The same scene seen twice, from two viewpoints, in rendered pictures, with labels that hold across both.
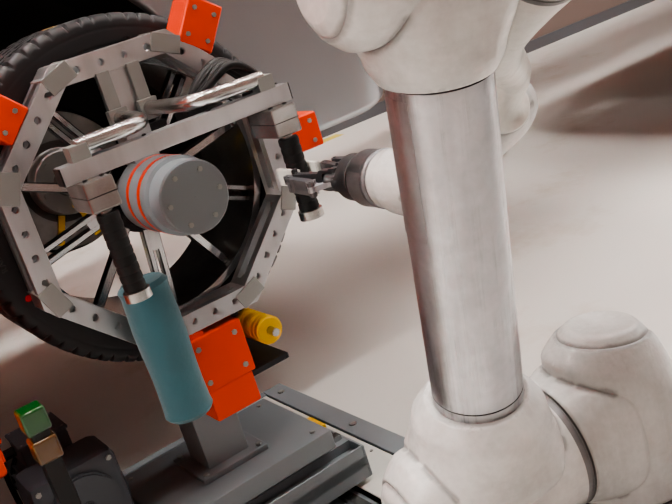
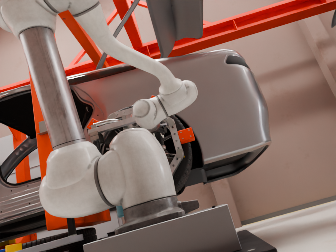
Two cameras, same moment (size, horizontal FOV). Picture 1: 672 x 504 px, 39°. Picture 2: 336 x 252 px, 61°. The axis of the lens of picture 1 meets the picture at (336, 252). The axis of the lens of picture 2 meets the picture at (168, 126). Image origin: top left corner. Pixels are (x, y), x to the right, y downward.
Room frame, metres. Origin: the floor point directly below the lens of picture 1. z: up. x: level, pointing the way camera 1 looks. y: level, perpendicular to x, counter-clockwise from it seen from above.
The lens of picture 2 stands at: (0.40, -0.80, 0.39)
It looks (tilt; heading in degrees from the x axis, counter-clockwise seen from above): 18 degrees up; 32
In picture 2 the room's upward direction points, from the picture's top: 16 degrees counter-clockwise
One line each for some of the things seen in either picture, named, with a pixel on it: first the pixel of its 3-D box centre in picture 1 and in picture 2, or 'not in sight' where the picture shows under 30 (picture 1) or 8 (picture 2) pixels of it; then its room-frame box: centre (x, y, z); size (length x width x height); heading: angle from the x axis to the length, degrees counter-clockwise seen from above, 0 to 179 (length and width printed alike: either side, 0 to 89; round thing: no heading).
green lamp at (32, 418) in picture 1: (32, 418); not in sight; (1.34, 0.52, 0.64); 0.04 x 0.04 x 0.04; 30
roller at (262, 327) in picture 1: (241, 320); not in sight; (1.86, 0.23, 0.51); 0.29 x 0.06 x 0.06; 30
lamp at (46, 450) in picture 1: (45, 446); not in sight; (1.34, 0.52, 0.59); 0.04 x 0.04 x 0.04; 30
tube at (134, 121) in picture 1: (92, 113); (110, 121); (1.56, 0.31, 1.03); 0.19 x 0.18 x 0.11; 30
